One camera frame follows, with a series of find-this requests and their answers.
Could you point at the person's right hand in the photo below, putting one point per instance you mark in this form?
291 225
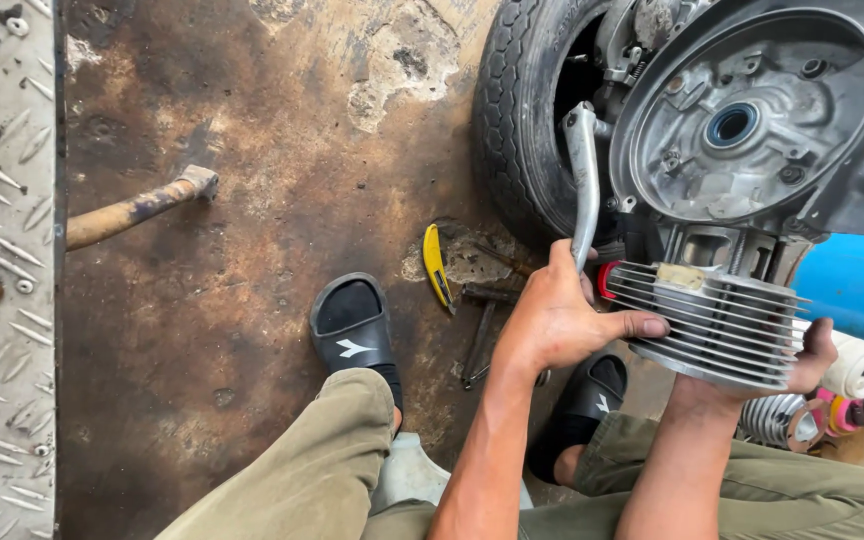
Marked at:
818 360

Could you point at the person's left hand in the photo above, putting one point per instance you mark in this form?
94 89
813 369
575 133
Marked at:
552 322

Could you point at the person's right fingers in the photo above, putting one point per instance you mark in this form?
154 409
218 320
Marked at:
820 352

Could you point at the silver finned engine cylinder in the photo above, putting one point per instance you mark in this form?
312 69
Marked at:
709 322

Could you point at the white cloth roll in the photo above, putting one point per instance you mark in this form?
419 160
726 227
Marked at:
856 364

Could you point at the pink and yellow parts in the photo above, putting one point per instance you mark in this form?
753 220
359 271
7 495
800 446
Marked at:
848 412

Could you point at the blue barrel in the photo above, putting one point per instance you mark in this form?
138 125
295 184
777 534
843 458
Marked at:
859 292

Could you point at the silver finned cylinder head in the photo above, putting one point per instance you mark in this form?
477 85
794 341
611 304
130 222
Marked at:
773 420

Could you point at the red piston part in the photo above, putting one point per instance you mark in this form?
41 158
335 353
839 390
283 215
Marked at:
607 279

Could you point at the black slide sandal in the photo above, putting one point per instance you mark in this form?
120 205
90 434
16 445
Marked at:
589 397
349 330

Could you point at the grey scooter engine casing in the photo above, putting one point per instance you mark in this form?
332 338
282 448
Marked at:
762 112

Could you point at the silver kick start lever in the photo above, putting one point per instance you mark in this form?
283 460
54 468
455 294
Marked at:
583 180

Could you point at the dark rusty hand tool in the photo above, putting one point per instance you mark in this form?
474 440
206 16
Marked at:
492 292

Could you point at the dark metal wrench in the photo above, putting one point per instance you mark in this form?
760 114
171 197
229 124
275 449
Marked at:
479 345

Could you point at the black scooter tyre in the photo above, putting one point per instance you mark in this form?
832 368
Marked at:
514 120

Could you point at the yellow utility knife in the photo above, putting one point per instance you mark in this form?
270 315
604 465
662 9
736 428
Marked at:
436 262

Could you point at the white plastic stool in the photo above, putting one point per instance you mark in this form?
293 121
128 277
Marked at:
409 472

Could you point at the olive green trousers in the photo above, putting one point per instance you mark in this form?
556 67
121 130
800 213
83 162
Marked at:
289 480

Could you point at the rusty yellow metal pipe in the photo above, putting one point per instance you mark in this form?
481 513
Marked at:
132 214

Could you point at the small metal washer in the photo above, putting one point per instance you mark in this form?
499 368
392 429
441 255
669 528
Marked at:
17 26
24 286

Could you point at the diamond plate metal ramp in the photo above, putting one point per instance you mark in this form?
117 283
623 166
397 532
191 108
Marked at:
1 300

